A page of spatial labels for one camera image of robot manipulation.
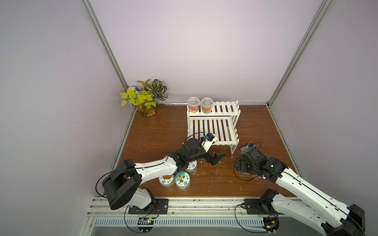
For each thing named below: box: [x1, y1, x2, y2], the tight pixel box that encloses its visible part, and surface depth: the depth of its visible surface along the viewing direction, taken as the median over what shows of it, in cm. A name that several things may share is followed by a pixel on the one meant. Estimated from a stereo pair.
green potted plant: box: [118, 78, 168, 118], surface depth 99 cm
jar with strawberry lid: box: [158, 174, 175, 190], surface depth 76 cm
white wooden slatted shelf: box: [186, 100, 241, 155], surface depth 87 cm
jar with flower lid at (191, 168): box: [184, 160, 198, 176], surface depth 81 cm
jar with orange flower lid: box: [174, 170, 191, 192], surface depth 76 cm
